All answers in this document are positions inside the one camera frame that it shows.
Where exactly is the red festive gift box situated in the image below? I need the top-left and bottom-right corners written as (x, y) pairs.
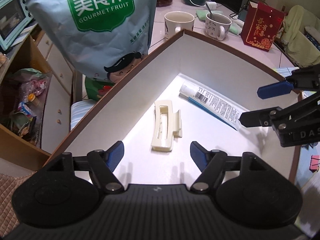
top-left (240, 2), bottom-right (285, 51)

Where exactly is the cream fabric covered chair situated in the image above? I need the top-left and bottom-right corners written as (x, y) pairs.
top-left (281, 5), bottom-right (319, 67)

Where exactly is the white blue toothpaste tube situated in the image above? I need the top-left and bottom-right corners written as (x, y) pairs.
top-left (180, 83), bottom-right (246, 130)

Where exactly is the cream plastic hair claw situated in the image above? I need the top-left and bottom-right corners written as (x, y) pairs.
top-left (151, 101), bottom-right (182, 152)

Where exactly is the green snack packet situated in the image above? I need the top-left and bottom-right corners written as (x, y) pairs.
top-left (85, 77), bottom-right (114, 101)

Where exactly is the teal toaster oven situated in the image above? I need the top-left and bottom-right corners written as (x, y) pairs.
top-left (0, 0), bottom-right (34, 51)

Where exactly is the clutter of snack packets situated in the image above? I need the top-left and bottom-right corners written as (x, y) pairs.
top-left (8, 68), bottom-right (52, 146)

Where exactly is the white mug dark rim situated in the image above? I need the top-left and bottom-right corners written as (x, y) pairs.
top-left (164, 11), bottom-right (195, 40)

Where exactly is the white charger plug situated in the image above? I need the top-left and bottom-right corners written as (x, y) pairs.
top-left (206, 1), bottom-right (217, 11)

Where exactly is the brown quilted cushion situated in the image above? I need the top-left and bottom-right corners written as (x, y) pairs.
top-left (0, 172), bottom-right (34, 237)

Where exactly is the plaid blue green tablecloth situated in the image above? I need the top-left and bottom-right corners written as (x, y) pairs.
top-left (271, 65), bottom-right (320, 230)

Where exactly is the pink binder clip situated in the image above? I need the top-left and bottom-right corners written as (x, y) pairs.
top-left (309, 155), bottom-right (320, 173)

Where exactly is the black thin cable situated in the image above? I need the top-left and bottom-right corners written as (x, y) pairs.
top-left (228, 0), bottom-right (266, 20)

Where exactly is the white cardboard box brown rim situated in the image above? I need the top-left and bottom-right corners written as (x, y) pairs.
top-left (52, 31), bottom-right (300, 185)

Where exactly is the mint green cloth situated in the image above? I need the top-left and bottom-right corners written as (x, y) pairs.
top-left (196, 10), bottom-right (242, 35)

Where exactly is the blue gourmet fruit snack bag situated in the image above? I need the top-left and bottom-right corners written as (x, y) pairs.
top-left (26, 0), bottom-right (156, 81)

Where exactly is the white patterned mug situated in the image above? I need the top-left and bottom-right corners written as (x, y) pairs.
top-left (205, 13), bottom-right (232, 41)

